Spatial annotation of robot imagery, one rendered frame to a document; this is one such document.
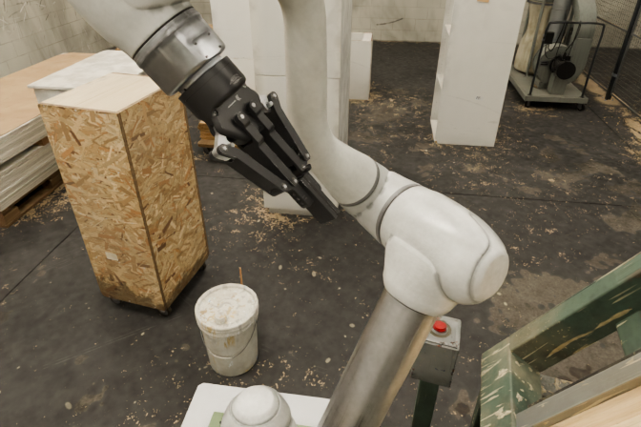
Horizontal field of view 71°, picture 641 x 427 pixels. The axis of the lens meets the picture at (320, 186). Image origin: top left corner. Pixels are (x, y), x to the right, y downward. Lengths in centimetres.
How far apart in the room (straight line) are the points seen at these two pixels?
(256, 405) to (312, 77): 72
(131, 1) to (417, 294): 55
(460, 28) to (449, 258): 378
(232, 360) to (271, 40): 185
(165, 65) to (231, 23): 431
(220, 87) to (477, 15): 396
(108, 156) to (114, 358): 107
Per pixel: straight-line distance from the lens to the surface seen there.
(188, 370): 254
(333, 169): 73
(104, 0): 52
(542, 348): 144
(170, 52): 51
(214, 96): 52
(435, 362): 143
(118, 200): 236
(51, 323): 304
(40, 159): 421
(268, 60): 297
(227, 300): 231
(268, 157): 54
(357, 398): 86
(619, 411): 117
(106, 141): 221
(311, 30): 58
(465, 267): 70
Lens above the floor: 195
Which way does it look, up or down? 31 degrees down
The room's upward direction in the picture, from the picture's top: straight up
